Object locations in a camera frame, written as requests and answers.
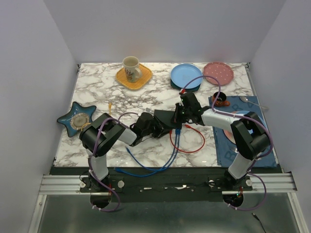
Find pink dotted plate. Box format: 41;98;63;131
203;62;234;86

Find blue star-shaped dish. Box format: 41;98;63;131
57;101;97;137

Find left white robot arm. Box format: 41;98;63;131
79;112;172;192

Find blue cloth placemat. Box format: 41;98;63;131
213;96;277;167

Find red ethernet cable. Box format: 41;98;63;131
169;124;206;153

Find yellow woven coaster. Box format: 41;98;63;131
115;64;153;91

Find cream floral mug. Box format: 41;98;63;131
122;56;142;83

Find black mounting base plate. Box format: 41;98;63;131
40;166;285;206

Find light blue plate on mat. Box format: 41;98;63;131
232;110;267;128

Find pink plate under blue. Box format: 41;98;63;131
223;130;235;144

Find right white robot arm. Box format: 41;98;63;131
171;89;273;190

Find dark teal plate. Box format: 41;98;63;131
170;78;202;92

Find metal spoon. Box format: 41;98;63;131
239;96;269;110

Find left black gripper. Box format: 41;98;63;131
142;116;172;139

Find black network switch box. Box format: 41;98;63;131
154;109;182;130

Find aluminium rail frame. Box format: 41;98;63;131
26;63;304;233

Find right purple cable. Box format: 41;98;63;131
181;75;275;211

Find brown orange cup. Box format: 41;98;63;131
211;92;230;107

